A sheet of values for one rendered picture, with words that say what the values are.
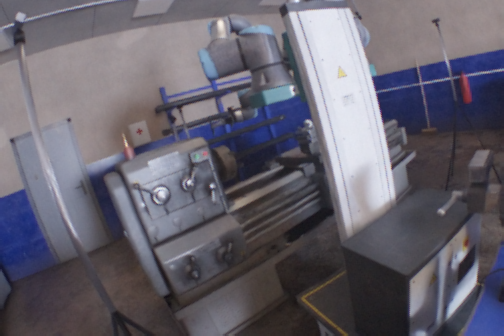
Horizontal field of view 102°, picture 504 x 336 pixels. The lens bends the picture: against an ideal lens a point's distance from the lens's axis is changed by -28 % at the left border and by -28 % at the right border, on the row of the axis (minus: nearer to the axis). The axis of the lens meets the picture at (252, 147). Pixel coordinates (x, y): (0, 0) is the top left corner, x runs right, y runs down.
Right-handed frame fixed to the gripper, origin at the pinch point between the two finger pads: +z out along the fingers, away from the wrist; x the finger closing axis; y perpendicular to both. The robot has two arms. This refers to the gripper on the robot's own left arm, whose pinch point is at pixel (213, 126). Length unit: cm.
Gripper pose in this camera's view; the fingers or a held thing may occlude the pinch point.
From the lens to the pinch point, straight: 203.4
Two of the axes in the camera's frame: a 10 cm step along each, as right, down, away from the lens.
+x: -3.1, -0.5, 9.5
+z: -8.9, 3.5, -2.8
